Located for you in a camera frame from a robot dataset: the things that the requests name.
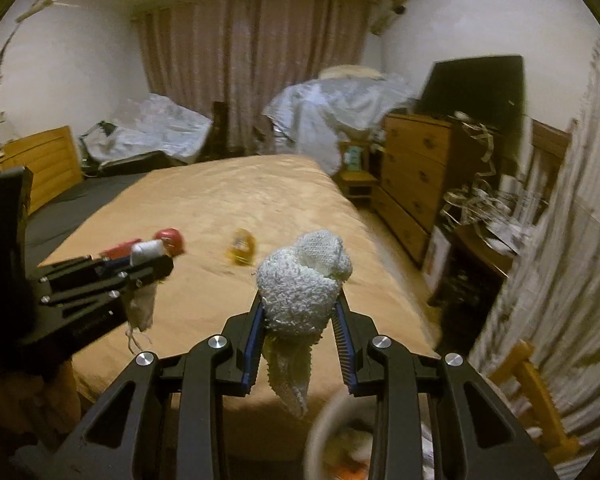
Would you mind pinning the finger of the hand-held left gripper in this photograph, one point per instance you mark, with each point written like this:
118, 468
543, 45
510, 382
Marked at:
150, 270
70, 269

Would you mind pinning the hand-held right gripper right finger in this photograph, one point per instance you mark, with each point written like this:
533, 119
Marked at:
344, 347

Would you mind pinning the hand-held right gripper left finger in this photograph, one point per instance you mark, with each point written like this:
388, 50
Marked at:
252, 347

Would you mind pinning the white cloth scrap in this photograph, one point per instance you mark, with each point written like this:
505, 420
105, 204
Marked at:
142, 307

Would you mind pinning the white terry cloth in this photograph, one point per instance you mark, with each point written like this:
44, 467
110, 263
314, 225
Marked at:
300, 280

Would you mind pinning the white waste bin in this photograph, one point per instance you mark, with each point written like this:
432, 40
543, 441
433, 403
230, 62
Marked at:
325, 430

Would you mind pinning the red round lid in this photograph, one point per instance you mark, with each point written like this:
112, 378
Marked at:
170, 240

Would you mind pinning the red packet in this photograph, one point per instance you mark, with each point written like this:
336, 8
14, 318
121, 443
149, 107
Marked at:
117, 251

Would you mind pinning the dark grey bed sheet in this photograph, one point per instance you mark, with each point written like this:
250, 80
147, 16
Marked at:
80, 210

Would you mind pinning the yellow wrapper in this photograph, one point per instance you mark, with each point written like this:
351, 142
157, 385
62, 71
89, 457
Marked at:
240, 247

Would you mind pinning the wooden headboard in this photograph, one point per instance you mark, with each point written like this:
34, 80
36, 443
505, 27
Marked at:
45, 160

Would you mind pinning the bed with tan cover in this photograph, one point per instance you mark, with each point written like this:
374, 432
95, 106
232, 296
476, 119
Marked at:
230, 200

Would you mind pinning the leaning white framed picture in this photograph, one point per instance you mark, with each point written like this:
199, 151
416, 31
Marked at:
436, 260

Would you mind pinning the low plastic covered furniture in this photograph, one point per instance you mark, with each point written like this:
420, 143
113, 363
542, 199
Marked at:
155, 125

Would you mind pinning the small wooden stool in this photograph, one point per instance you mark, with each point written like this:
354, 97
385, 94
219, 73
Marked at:
357, 185

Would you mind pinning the cluttered wooden desk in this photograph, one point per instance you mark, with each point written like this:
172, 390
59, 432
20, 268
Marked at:
485, 250

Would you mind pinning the white gooseneck holder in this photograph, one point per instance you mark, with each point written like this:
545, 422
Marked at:
0, 85

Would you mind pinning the wooden chest of drawers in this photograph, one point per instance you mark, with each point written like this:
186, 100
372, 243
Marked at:
420, 170

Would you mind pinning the light wooden chair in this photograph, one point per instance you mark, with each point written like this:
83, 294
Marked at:
540, 390

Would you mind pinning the pink brown curtain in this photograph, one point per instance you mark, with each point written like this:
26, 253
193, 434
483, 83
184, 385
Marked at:
250, 70

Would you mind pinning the tall plastic covered furniture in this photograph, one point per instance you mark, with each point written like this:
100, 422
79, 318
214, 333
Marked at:
330, 115

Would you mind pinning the white striped hanging cloth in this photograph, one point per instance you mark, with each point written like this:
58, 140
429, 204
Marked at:
570, 260

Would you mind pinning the cream pillow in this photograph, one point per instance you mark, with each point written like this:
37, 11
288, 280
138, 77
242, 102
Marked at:
350, 71

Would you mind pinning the black television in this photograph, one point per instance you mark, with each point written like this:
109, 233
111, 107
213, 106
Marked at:
470, 90

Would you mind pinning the wooden panel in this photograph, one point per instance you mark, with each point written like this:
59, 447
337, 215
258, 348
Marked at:
550, 147

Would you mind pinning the small picture frame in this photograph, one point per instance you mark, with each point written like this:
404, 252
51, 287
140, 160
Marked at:
353, 157

